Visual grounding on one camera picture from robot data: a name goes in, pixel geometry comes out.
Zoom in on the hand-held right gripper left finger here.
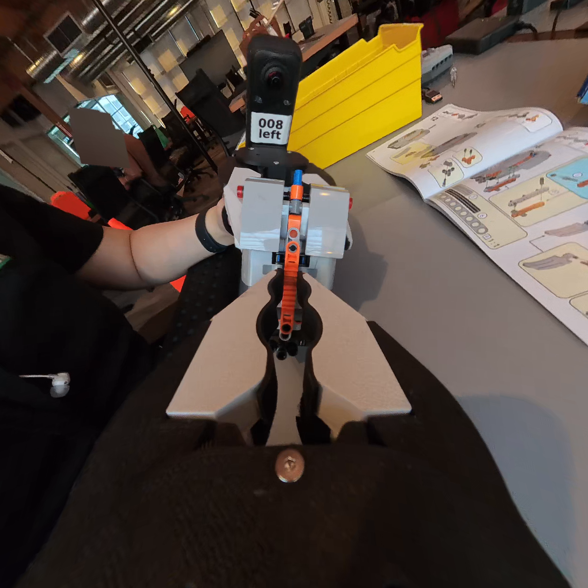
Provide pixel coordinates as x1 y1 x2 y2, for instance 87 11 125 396
166 269 278 446

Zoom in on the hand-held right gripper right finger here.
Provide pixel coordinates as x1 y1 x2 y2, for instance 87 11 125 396
298 270 412 445

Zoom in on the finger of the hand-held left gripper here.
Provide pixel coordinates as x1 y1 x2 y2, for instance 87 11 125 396
303 172 355 252
224 167 266 249

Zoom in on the grey orange toy robot model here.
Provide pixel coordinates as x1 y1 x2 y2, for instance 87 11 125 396
236 169 353 360

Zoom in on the grey desk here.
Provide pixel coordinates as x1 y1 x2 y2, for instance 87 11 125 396
317 39 588 588

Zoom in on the person's left hand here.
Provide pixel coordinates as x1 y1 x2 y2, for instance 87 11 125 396
204 201 237 247

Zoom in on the black wristband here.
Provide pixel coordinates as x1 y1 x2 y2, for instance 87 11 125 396
195 210 232 254

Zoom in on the black office chair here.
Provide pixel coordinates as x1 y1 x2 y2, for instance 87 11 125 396
175 69 246 175
138 124 194 184

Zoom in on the black studded plate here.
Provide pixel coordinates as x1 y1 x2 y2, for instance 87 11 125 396
163 248 242 354

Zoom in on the dark monitor screen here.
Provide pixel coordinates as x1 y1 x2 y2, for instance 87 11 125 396
179 30 237 85

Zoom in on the yellow plastic bin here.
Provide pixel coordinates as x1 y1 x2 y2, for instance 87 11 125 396
287 23 423 170

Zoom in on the black pole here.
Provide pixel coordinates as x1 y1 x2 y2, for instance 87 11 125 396
92 0 220 172

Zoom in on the white earbud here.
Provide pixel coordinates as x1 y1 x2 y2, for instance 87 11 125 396
19 371 72 398

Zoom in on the grey toy part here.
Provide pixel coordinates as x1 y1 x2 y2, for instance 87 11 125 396
420 44 455 84

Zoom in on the person's black shirt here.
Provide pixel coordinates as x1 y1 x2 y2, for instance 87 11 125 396
0 184 152 588

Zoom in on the open white instruction booklet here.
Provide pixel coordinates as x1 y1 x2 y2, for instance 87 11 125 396
366 103 588 345

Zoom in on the dark grey flat box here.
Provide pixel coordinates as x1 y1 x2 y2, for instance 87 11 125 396
445 18 538 55

